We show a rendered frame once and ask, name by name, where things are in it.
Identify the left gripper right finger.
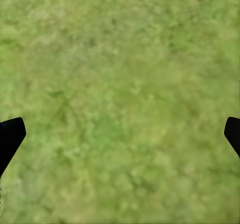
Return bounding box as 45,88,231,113
224,116,240,157

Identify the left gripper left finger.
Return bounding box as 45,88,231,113
0,117,26,177

